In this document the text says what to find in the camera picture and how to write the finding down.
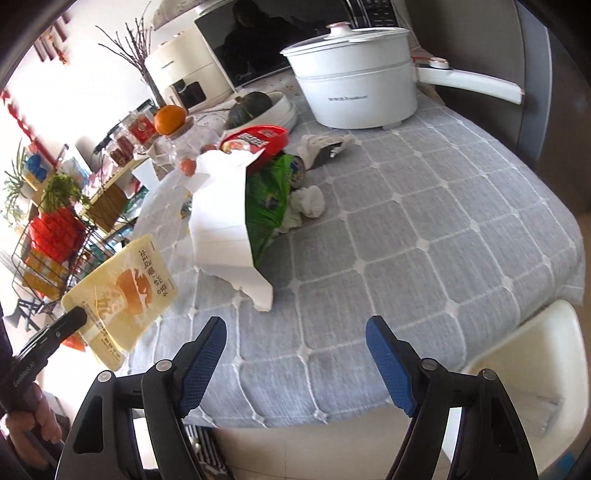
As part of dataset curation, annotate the glass jar with wooden lid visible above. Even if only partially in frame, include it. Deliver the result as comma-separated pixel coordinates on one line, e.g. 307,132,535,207
161,117,220,174

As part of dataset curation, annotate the dark green pumpkin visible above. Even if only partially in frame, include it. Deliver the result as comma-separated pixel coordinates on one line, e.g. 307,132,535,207
225,91,273,127

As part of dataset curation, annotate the white coffee machine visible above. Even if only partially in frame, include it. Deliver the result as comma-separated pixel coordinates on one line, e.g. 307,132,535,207
144,30,236,109

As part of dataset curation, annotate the person's left hand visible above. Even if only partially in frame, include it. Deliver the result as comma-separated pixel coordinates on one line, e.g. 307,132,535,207
4,394,63,446

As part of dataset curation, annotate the red drink can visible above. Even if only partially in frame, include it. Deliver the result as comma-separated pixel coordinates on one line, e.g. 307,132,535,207
290,156,308,188

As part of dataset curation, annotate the black microwave oven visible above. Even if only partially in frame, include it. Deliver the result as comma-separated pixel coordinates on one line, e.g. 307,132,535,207
194,0,402,88

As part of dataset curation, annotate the grey refrigerator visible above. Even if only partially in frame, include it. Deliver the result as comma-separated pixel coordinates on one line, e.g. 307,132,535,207
406,0,573,171

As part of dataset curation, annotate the crumpled white tissue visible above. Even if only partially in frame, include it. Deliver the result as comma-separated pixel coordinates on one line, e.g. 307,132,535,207
277,185,326,232

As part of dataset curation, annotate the orange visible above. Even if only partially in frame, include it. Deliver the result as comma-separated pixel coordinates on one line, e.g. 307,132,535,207
154,105,187,136

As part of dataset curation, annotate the floral cover cloth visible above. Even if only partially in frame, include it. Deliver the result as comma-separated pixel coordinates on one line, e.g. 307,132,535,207
152,0,222,31

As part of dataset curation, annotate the white printed paper wrapper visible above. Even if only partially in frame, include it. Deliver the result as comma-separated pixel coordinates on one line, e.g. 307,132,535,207
298,133,358,169

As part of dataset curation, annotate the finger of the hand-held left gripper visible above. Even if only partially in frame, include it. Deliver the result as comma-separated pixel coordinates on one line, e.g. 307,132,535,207
16,306,89,360

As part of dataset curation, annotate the dry twig bundle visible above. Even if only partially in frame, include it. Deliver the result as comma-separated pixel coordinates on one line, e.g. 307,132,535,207
98,16,164,104

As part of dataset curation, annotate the red label jar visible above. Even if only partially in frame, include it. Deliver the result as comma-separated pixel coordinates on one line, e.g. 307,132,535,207
127,111,155,148

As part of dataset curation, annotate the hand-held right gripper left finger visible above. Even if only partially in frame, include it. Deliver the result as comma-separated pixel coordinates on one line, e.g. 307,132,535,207
54,316,228,480

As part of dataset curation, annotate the black wire basket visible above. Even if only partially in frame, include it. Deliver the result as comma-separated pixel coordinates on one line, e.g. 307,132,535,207
10,210,134,301

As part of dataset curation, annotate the white oval bowl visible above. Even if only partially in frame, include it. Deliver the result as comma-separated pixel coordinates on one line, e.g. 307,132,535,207
224,91,298,132

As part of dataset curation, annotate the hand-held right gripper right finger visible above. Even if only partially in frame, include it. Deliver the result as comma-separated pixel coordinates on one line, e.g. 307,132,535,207
365,315,539,480

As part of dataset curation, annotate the green plastic bag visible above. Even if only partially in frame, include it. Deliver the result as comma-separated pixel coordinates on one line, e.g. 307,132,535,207
245,154,303,268

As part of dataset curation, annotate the white plastic chair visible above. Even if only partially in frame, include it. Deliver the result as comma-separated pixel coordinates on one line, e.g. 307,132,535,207
438,299,591,467

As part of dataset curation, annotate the grey checked tablecloth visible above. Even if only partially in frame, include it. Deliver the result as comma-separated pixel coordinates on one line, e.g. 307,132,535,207
124,69,586,428

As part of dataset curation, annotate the wooden box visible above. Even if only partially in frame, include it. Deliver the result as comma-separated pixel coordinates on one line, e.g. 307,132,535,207
85,185,130,232

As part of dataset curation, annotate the white electric pot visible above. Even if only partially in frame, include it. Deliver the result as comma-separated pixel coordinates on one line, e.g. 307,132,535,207
280,21,526,130

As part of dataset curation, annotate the red instant noodle bowl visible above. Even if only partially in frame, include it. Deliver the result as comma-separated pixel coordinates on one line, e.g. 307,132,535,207
219,124,291,162

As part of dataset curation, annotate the leafy houseplant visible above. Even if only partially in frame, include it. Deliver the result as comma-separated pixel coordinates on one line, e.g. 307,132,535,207
2,138,28,227

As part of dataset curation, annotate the green potted plant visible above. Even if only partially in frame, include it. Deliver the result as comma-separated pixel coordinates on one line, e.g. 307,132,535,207
41,173,90,215

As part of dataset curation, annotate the yellow snack packet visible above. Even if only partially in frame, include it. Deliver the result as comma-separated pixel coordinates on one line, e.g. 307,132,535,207
61,233,178,372

